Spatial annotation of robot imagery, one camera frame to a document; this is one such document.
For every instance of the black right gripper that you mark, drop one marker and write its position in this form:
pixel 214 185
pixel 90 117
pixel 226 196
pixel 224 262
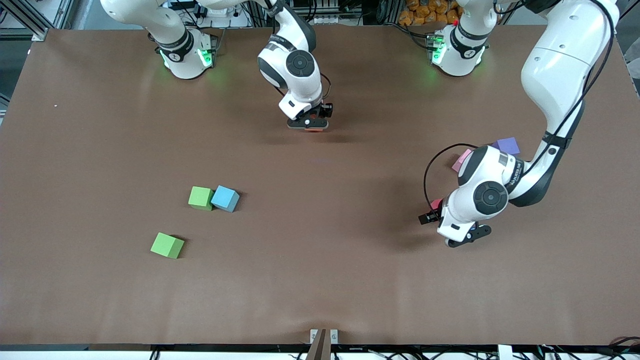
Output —
pixel 325 110

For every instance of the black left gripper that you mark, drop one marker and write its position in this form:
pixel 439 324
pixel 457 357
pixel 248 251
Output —
pixel 429 217

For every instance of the red foam block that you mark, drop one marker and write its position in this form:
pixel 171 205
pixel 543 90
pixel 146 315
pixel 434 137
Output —
pixel 436 204

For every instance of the orange foam block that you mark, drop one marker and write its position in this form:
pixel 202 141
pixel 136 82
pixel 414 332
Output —
pixel 320 130

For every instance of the pink foam block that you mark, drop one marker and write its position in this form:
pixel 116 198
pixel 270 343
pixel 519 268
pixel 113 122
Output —
pixel 460 161

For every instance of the green foam block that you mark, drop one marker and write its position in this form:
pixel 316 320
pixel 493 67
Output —
pixel 166 245
pixel 200 197

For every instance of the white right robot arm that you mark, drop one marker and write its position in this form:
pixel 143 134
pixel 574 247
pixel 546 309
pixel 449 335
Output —
pixel 295 107

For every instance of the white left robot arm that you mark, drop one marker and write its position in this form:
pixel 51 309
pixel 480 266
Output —
pixel 560 65

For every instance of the grey equipment rack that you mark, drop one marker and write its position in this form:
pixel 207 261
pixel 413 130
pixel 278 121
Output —
pixel 330 19

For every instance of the purple foam block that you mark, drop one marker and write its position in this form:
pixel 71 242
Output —
pixel 509 145

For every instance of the large paper table cover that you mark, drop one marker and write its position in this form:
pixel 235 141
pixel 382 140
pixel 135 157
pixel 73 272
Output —
pixel 320 250

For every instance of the blue foam block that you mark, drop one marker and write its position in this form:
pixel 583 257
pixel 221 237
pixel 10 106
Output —
pixel 225 197

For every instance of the white power strip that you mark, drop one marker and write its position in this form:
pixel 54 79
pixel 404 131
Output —
pixel 217 10

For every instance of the white label tag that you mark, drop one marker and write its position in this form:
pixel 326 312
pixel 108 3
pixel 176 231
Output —
pixel 505 352

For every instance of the metal mount bracket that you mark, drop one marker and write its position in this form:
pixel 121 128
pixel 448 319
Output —
pixel 334 336

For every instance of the brown post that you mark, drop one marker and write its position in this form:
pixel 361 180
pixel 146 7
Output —
pixel 320 350

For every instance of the aluminium frame profile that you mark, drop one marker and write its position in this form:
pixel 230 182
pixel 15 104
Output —
pixel 30 17

